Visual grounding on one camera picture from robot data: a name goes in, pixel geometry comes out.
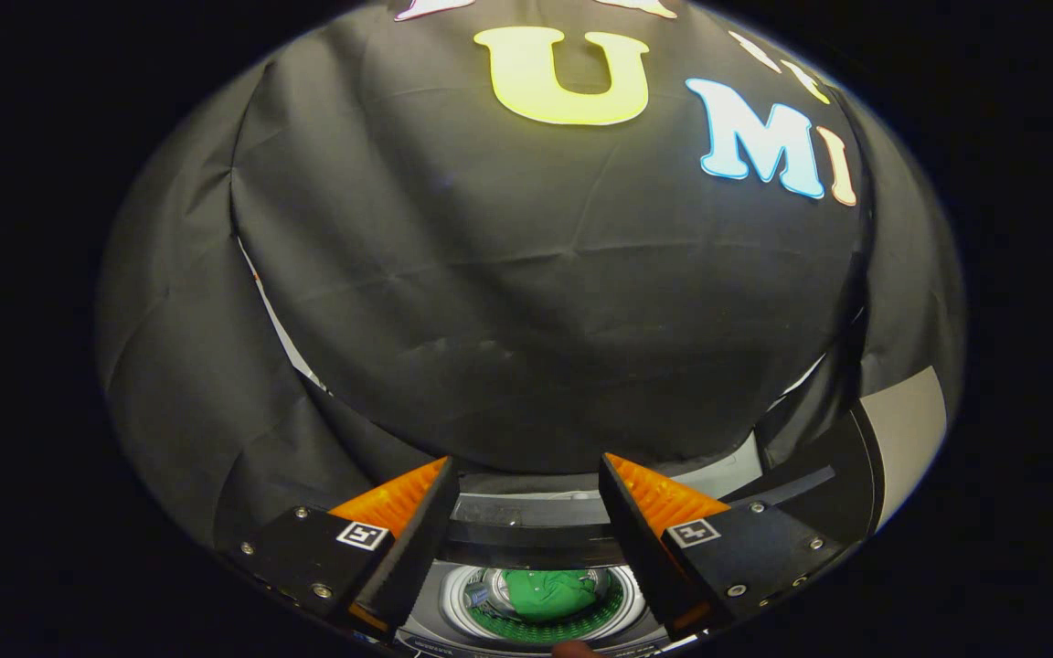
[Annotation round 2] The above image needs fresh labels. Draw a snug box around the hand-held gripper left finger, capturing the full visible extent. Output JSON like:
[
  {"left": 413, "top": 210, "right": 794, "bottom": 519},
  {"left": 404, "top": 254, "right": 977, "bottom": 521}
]
[{"left": 220, "top": 457, "right": 461, "bottom": 642}]

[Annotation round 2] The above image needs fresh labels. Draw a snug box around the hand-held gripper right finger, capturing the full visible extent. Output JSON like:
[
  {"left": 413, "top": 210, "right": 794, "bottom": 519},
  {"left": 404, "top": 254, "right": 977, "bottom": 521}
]
[{"left": 598, "top": 452, "right": 847, "bottom": 641}]

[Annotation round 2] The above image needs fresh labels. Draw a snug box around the green polo shirt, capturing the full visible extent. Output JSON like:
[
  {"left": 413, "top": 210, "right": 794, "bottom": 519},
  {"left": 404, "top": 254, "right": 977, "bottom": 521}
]
[{"left": 500, "top": 568, "right": 600, "bottom": 625}]

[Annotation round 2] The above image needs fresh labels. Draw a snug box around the black backdrop cloth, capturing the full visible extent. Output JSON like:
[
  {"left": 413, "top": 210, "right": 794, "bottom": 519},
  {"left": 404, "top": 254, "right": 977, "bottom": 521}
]
[{"left": 95, "top": 0, "right": 968, "bottom": 551}]

